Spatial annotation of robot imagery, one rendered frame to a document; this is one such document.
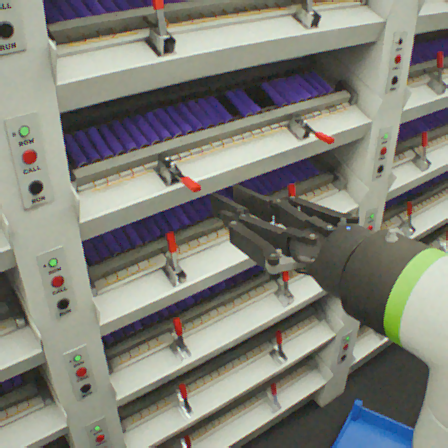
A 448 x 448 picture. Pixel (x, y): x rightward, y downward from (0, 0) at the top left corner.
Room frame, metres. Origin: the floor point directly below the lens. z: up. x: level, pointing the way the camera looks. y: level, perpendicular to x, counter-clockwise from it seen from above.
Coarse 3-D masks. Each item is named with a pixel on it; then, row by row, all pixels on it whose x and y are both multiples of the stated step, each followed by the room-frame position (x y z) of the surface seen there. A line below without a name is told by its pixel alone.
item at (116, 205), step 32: (320, 64) 1.06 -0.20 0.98; (352, 96) 0.96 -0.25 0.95; (96, 128) 0.76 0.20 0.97; (320, 128) 0.88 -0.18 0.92; (352, 128) 0.90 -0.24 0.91; (192, 160) 0.73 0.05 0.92; (224, 160) 0.75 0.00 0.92; (256, 160) 0.76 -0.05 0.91; (288, 160) 0.82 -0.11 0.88; (96, 192) 0.64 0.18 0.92; (128, 192) 0.65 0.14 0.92; (160, 192) 0.66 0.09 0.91; (192, 192) 0.70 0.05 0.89; (96, 224) 0.60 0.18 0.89
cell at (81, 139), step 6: (78, 132) 0.72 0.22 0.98; (84, 132) 0.73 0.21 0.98; (78, 138) 0.71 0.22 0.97; (84, 138) 0.71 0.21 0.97; (78, 144) 0.71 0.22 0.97; (84, 144) 0.70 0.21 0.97; (90, 144) 0.70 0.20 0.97; (84, 150) 0.69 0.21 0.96; (90, 150) 0.69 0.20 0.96; (90, 156) 0.68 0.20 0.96; (96, 156) 0.68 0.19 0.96; (90, 162) 0.67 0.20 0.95
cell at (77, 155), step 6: (66, 138) 0.70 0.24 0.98; (72, 138) 0.71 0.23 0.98; (66, 144) 0.70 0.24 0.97; (72, 144) 0.69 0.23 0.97; (72, 150) 0.68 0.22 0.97; (78, 150) 0.69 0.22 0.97; (72, 156) 0.68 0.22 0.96; (78, 156) 0.67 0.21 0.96; (84, 156) 0.68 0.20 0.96; (78, 162) 0.66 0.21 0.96; (84, 162) 0.67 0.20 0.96
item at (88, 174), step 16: (320, 96) 0.93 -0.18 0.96; (336, 96) 0.94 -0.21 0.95; (272, 112) 0.85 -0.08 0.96; (288, 112) 0.86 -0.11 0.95; (304, 112) 0.89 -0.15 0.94; (320, 112) 0.90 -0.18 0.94; (336, 112) 0.92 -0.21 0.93; (208, 128) 0.78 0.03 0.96; (224, 128) 0.79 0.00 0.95; (240, 128) 0.80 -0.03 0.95; (256, 128) 0.82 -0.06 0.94; (160, 144) 0.72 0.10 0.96; (176, 144) 0.73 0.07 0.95; (192, 144) 0.74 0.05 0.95; (208, 144) 0.77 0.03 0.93; (112, 160) 0.67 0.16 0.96; (128, 160) 0.68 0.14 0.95; (144, 160) 0.69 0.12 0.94; (80, 176) 0.63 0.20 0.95; (96, 176) 0.65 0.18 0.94
